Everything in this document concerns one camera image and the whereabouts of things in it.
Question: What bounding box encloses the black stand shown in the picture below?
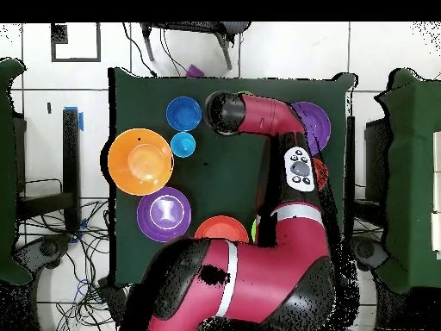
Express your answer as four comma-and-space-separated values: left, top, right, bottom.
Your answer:
15, 109, 83, 235
344, 115, 392, 225

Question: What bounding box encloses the grey chair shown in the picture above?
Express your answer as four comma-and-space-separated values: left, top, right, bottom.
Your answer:
139, 22, 252, 72

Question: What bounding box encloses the light blue plastic cup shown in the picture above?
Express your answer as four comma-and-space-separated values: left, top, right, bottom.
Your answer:
170, 131, 197, 159

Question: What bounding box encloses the black cable with plug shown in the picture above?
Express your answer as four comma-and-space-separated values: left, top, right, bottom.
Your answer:
122, 22, 159, 78

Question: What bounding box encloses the purple plastic bowl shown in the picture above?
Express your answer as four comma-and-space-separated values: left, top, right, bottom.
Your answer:
290, 101, 332, 157
136, 186, 193, 244

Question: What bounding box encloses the blue plastic bowl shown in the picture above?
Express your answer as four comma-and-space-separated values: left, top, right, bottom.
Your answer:
165, 96, 203, 133

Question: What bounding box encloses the white box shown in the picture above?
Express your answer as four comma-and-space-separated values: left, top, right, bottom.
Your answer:
432, 130, 441, 253

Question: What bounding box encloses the tangle of black cables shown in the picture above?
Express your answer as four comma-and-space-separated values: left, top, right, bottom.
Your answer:
20, 197, 120, 331

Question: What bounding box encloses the large orange plastic bowl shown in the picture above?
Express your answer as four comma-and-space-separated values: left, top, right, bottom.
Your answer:
107, 128, 175, 197

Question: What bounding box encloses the small purple object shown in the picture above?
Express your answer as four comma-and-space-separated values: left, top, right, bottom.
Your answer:
184, 63, 206, 78

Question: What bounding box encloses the green-clothed side table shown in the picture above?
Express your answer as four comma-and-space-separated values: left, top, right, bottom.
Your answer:
0, 57, 33, 286
374, 67, 441, 295

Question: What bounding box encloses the large red plastic bowl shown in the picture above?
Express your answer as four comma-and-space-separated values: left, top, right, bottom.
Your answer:
194, 215, 250, 245

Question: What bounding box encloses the small red plastic bowl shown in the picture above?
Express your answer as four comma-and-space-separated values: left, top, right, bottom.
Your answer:
312, 157, 330, 191

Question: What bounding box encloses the dark green tablecloth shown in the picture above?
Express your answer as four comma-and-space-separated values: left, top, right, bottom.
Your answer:
108, 66, 356, 289

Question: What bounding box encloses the dark grey stand base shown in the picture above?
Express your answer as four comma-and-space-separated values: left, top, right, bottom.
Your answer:
346, 235, 390, 272
13, 233, 74, 271

